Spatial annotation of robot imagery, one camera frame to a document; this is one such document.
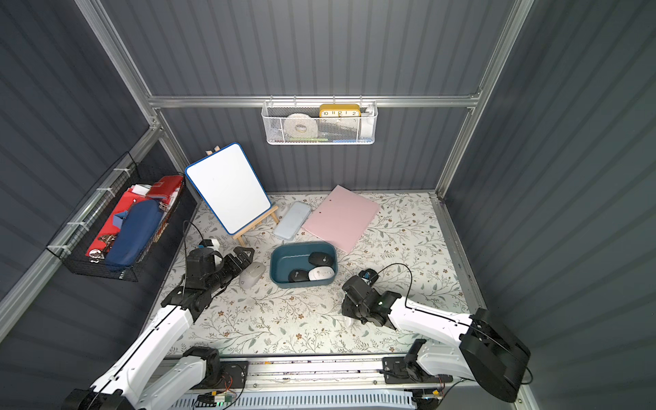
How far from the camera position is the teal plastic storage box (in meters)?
0.92

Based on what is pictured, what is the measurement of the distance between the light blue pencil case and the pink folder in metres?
A: 0.03

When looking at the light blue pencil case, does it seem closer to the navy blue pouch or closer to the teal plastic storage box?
the teal plastic storage box

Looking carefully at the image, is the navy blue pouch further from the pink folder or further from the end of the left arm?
the pink folder

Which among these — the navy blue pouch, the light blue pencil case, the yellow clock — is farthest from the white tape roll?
the navy blue pouch
